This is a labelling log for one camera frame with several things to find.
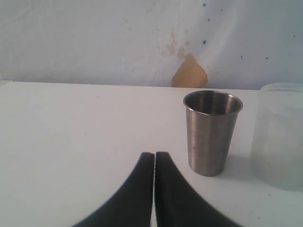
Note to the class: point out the stainless steel cup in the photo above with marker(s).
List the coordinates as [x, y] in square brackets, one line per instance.
[211, 117]

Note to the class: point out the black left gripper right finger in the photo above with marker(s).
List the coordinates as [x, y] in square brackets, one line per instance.
[177, 204]

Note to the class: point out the translucent plastic measuring cup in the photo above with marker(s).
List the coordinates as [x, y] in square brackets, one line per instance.
[276, 155]

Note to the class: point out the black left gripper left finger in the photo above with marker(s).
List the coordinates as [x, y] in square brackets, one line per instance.
[131, 205]

